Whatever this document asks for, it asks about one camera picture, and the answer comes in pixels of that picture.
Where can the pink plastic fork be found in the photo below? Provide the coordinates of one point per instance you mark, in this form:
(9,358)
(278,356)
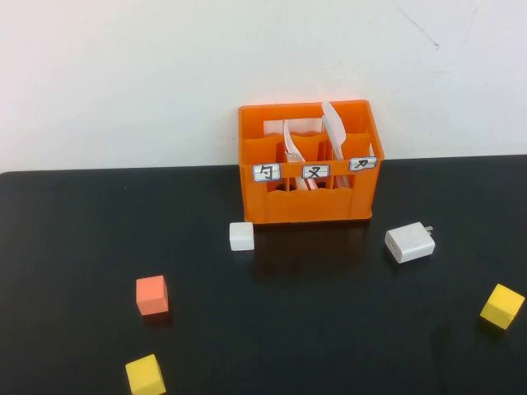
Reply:
(294,156)
(290,140)

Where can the orange plastic cutlery crate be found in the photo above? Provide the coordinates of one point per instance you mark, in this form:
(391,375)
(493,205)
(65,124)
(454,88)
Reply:
(309,205)

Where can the paper label spoon character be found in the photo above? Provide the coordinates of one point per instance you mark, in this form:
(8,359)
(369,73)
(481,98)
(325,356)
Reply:
(266,172)

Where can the white foam cube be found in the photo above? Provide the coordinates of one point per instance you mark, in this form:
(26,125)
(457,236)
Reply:
(241,236)

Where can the paper label fork character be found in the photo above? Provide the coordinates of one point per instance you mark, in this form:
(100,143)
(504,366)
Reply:
(315,171)

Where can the thin pale plastic knife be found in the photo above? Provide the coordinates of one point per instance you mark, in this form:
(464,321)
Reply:
(325,122)

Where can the paper label knife character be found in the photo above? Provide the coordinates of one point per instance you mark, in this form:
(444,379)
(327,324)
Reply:
(362,164)

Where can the orange foam cube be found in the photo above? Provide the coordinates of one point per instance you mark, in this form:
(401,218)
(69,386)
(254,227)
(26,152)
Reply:
(152,296)

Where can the yellow foam cube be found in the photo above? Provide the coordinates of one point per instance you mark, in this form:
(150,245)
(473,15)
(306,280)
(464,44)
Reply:
(144,376)
(502,306)

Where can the white USB wall charger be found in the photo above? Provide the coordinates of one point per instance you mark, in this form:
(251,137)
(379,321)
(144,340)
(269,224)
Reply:
(409,243)

